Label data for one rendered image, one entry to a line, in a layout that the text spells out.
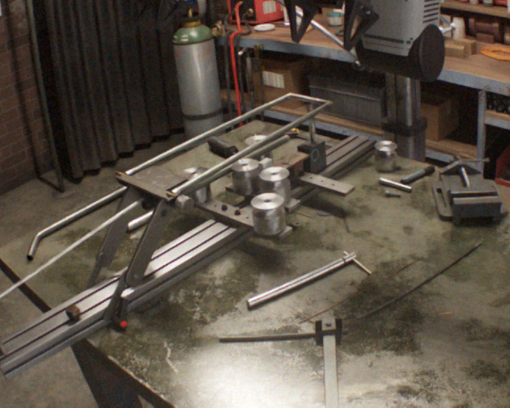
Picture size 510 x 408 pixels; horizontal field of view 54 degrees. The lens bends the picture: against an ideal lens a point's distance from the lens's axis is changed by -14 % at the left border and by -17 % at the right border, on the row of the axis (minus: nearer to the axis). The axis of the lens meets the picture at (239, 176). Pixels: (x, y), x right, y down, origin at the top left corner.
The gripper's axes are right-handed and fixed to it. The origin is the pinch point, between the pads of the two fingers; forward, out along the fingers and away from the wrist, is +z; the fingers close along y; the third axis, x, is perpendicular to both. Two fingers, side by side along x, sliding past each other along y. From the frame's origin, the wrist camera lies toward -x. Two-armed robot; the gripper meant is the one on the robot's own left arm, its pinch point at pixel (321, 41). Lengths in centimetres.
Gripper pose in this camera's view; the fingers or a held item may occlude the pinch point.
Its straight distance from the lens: 83.5
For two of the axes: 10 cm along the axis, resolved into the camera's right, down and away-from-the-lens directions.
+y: 6.8, 2.5, -6.9
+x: 6.8, 1.3, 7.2
